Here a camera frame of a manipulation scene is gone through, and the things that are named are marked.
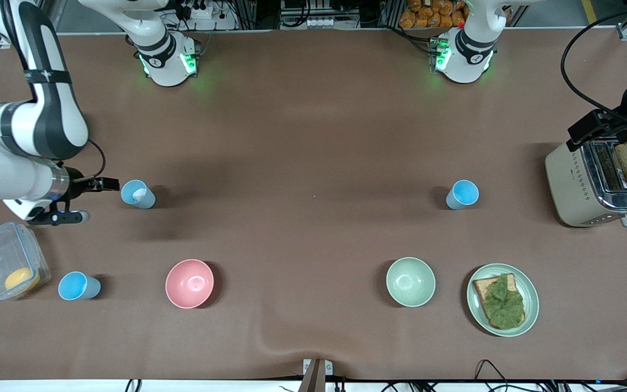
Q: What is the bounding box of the brown table cover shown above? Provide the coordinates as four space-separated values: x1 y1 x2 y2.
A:
0 27 627 382

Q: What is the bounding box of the pale green bowl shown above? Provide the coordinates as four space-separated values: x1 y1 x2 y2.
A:
385 257 437 308

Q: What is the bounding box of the black looped floor cable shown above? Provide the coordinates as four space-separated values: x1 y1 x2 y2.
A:
474 359 510 392

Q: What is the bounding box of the round yellow food piece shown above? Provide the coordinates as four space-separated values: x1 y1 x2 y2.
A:
4 267 41 292

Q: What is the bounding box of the beige chrome toaster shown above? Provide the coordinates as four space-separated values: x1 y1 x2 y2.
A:
544 136 627 228

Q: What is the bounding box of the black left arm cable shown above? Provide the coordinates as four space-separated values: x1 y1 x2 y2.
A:
560 0 627 118

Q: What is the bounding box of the green lettuce leaf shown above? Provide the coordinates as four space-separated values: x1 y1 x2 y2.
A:
481 274 525 329

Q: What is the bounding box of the pink bowl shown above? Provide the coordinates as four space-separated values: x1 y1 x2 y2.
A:
165 259 215 309

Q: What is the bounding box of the brown bread slice under lettuce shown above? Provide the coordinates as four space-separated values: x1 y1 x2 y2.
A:
472 273 526 330

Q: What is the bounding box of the orange snack bag pile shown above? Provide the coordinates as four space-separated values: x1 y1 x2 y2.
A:
399 0 466 29

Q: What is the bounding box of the pale green plate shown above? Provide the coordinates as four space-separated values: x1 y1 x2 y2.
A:
466 264 540 338

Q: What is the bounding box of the light blue plastic cup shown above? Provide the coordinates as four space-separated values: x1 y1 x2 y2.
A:
446 179 480 211
120 179 157 210
58 271 102 301

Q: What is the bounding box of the metal table edge bracket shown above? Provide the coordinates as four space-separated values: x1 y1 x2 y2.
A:
303 358 333 392

